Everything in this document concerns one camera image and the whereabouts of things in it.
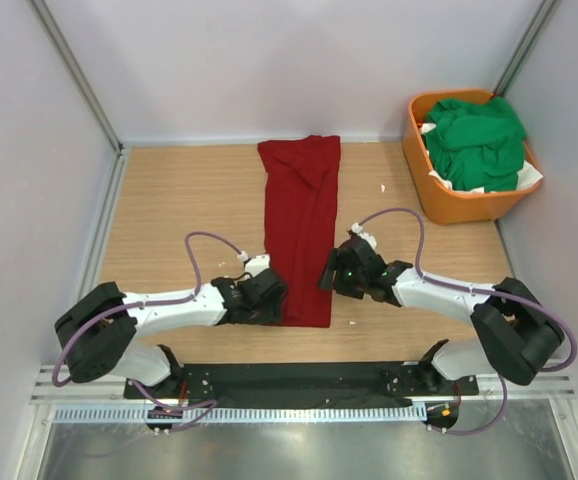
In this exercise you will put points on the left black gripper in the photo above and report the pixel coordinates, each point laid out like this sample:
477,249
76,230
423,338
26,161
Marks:
271,316

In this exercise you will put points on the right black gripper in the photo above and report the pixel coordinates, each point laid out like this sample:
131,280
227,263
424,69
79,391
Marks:
335,262

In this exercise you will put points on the red t shirt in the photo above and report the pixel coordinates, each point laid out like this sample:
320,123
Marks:
301,205

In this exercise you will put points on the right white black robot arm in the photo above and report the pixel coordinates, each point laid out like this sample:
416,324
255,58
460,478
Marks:
514,336

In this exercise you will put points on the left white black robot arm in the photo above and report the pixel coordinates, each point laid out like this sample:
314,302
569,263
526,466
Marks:
100,335

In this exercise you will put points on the orange plastic bin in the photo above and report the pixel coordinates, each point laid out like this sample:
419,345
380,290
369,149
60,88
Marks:
440,205

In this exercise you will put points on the green t shirt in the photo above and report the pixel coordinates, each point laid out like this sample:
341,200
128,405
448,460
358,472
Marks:
476,145

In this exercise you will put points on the white cloth in bin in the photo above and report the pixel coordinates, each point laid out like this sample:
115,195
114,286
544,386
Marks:
528,176

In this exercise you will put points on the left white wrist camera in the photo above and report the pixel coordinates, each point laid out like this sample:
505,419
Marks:
254,265

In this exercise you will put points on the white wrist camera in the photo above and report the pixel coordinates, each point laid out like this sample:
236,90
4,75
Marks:
358,230
254,265

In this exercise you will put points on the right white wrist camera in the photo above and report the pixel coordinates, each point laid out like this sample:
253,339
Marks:
358,230

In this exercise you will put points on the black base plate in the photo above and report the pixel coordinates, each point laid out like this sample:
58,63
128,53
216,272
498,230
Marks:
343,385

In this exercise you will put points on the white slotted cable duct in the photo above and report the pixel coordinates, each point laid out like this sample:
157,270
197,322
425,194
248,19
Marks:
136,413

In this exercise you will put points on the left aluminium frame post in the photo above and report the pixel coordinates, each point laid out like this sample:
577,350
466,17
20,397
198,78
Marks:
61,45

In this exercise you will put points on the aluminium frame post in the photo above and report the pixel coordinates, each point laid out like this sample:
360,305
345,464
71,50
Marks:
528,40
61,45

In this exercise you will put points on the right aluminium frame post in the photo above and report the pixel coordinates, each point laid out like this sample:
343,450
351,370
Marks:
528,40

